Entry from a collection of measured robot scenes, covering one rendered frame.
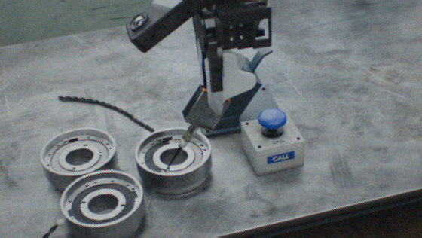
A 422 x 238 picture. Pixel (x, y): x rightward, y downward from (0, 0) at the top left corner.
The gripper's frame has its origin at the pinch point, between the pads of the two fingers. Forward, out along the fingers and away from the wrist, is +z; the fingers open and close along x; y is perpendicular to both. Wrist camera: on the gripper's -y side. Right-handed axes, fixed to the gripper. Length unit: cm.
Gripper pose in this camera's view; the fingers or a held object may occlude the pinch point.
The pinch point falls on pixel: (210, 101)
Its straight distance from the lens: 86.4
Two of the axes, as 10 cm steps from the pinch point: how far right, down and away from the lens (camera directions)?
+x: -2.2, -5.6, 8.0
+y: 9.7, -1.7, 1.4
